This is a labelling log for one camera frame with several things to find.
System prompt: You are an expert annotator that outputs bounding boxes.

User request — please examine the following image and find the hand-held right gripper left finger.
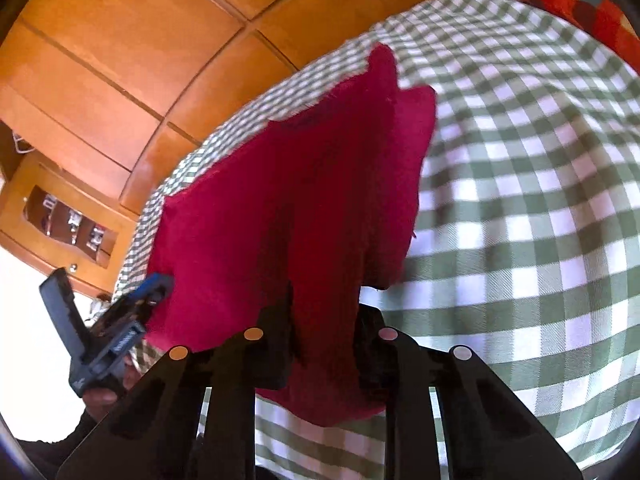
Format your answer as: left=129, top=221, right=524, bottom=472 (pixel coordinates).
left=56, top=287, right=296, bottom=480

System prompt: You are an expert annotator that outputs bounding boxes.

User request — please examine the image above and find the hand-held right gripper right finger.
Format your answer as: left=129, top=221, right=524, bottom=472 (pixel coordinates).
left=354, top=287, right=583, bottom=480

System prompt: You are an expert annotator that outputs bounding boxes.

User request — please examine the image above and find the person's left forearm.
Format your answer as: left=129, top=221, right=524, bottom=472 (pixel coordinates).
left=15, top=407, right=103, bottom=480

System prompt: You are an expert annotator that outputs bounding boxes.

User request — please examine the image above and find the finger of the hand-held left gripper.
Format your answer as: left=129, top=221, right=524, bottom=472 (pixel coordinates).
left=107, top=272, right=176, bottom=321

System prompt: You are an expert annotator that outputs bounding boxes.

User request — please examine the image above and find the person's left hand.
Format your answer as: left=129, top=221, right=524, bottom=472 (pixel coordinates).
left=81, top=350, right=144, bottom=422

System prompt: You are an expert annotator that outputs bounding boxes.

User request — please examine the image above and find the wooden wardrobe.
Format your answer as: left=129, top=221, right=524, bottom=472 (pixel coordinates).
left=0, top=0, right=586, bottom=216

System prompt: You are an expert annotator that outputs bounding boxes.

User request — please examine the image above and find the colourful plaid cloth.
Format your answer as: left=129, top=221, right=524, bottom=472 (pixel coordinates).
left=495, top=0, right=640, bottom=68

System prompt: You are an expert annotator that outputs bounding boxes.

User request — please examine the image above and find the green checked blanket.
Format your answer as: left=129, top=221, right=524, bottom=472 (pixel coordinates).
left=112, top=0, right=640, bottom=480

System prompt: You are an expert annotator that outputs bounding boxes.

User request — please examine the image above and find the wooden glass-door cabinet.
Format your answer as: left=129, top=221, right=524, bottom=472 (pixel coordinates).
left=0, top=152, right=138, bottom=297

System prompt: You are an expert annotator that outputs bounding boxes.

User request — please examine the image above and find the red embroidered sweater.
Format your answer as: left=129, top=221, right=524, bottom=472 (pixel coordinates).
left=145, top=42, right=438, bottom=428

